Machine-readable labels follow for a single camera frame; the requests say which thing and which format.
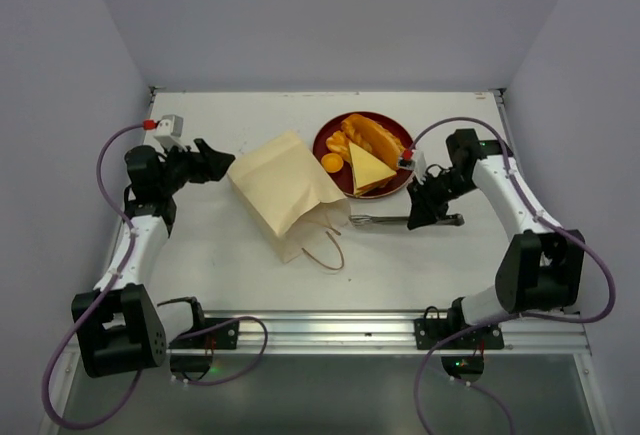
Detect beige paper bag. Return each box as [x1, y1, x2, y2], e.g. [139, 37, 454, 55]
[228, 131, 351, 272]

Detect aluminium rail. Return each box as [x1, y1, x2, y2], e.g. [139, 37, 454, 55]
[205, 311, 589, 355]

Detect small round fake bun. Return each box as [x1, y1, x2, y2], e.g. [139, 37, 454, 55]
[320, 152, 344, 174]

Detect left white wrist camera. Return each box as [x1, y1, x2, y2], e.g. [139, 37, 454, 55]
[153, 115, 185, 151]

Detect fake sandwich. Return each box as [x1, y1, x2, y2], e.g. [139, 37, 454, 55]
[348, 142, 397, 197]

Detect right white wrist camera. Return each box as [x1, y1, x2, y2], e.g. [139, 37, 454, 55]
[398, 149, 426, 174]

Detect braided fake bread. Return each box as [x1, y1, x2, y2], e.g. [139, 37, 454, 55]
[325, 120, 361, 160]
[373, 123, 407, 170]

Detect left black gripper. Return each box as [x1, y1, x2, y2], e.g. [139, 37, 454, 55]
[158, 138, 234, 195]

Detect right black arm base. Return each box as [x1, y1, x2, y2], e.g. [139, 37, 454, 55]
[413, 297, 505, 383]

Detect metal tongs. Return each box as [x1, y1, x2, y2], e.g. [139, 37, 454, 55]
[349, 214, 465, 230]

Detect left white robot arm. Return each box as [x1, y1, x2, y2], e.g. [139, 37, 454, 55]
[71, 138, 235, 378]

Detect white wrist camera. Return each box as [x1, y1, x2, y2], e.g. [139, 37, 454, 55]
[153, 115, 185, 151]
[398, 149, 426, 174]

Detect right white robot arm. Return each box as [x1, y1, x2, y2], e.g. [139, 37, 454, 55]
[407, 129, 584, 348]

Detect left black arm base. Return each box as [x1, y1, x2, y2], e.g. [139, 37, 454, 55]
[157, 296, 239, 382]

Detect fake hot dog bun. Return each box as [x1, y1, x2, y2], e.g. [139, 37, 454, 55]
[341, 113, 382, 161]

